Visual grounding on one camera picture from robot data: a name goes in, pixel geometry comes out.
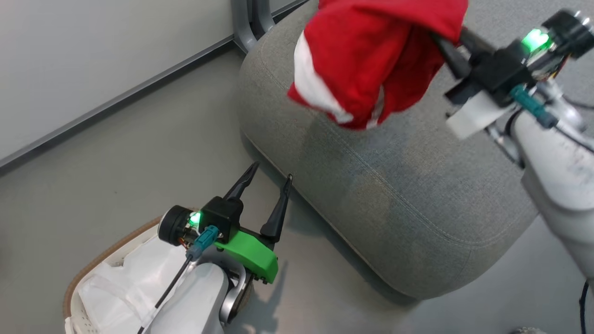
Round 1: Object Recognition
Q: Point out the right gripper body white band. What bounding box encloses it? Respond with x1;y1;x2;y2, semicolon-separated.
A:
445;8;594;141

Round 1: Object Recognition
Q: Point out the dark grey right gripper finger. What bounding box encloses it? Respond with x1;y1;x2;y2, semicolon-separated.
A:
431;34;472;80
459;27;495;56

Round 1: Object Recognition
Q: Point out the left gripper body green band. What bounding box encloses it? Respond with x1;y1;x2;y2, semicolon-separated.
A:
158;196;279;284

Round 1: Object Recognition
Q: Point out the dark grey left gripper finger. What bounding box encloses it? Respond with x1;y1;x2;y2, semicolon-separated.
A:
259;173;294;243
223;161;261;202

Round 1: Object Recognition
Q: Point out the red and white shirt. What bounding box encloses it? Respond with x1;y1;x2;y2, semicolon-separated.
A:
287;0;469;131

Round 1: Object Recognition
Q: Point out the grey fabric ottoman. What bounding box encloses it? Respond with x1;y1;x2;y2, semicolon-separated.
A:
238;0;594;300

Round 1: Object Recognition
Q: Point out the white laundry basket brown rim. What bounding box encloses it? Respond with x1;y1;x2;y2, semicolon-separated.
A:
63;216;195;334

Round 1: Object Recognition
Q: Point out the left arm teal plug cable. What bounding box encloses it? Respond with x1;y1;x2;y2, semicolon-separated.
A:
137;225;220;334

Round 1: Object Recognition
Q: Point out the arm teal plug cable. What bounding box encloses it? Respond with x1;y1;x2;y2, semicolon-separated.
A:
508;85;594;154
137;225;220;334

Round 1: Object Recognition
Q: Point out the right arm teal plug cable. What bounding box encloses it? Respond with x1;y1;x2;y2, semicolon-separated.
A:
508;85;594;154

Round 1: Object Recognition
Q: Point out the grey partition bottom rail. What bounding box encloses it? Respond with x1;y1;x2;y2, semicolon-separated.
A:
0;0;308;171

